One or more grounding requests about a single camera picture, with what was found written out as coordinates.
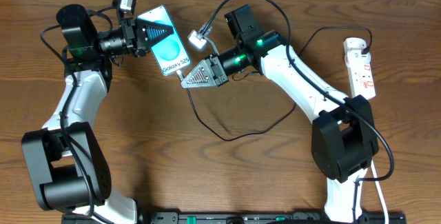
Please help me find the blue screen Galaxy smartphone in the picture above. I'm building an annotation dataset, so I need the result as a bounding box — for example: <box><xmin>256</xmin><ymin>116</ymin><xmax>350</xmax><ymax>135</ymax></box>
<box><xmin>138</xmin><ymin>5</ymin><xmax>191</xmax><ymax>76</ymax></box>

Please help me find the black USB charging cable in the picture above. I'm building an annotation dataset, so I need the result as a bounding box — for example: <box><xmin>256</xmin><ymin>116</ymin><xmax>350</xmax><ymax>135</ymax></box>
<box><xmin>176</xmin><ymin>26</ymin><xmax>373</xmax><ymax>142</ymax></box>

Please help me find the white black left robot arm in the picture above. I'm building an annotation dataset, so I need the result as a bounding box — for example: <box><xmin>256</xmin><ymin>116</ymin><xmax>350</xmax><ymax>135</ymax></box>
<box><xmin>21</xmin><ymin>3</ymin><xmax>174</xmax><ymax>223</ymax></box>

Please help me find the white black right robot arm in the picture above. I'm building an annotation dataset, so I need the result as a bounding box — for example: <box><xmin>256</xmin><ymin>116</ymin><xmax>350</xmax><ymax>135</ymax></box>
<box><xmin>180</xmin><ymin>5</ymin><xmax>379</xmax><ymax>223</ymax></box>

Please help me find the white USB charger adapter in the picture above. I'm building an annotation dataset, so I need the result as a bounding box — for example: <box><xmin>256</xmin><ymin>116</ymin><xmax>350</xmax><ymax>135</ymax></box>
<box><xmin>343</xmin><ymin>37</ymin><xmax>371</xmax><ymax>68</ymax></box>

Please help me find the white power strip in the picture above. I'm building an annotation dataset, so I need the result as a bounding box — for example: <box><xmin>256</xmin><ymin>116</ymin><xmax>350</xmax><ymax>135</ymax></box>
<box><xmin>347</xmin><ymin>64</ymin><xmax>376</xmax><ymax>100</ymax></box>

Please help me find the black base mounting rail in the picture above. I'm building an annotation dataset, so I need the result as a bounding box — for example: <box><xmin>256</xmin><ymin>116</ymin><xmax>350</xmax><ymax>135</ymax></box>
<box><xmin>61</xmin><ymin>212</ymin><xmax>407</xmax><ymax>224</ymax></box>

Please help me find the white power strip cord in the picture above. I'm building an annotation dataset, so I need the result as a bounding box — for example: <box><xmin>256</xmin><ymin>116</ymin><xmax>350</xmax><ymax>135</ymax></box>
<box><xmin>368</xmin><ymin>160</ymin><xmax>390</xmax><ymax>224</ymax></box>

